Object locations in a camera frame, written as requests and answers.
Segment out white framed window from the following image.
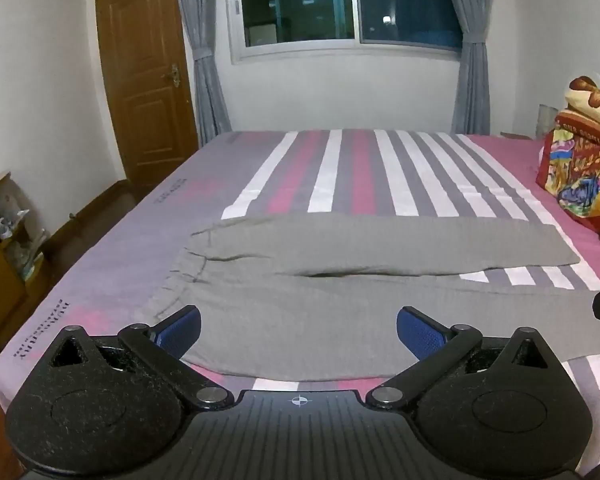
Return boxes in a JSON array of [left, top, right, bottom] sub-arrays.
[[227, 0, 467, 64]]

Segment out brown wooden door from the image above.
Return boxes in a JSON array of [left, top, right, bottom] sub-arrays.
[[95, 0, 201, 187]]

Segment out wooden shelf unit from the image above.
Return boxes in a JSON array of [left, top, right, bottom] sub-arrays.
[[0, 171, 47, 343]]

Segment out grey curtain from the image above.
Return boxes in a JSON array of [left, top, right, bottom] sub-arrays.
[[172, 0, 234, 149], [437, 0, 492, 137]]

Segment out grey pants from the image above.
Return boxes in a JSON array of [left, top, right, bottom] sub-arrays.
[[147, 212, 600, 382]]

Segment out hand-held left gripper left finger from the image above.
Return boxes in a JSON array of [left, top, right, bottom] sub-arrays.
[[48, 305, 235, 411]]

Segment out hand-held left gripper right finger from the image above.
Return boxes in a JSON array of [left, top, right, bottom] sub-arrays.
[[365, 305, 558, 411]]

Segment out bed with striped sheet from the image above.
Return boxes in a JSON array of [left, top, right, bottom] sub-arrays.
[[0, 129, 600, 463]]

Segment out colourful printed blanket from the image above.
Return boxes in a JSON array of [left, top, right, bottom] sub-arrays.
[[536, 75, 600, 235]]

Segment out white crumpled clutter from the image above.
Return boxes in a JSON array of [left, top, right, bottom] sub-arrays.
[[0, 194, 32, 242]]

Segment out grey cylindrical object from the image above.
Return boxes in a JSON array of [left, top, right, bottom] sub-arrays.
[[537, 104, 559, 137]]

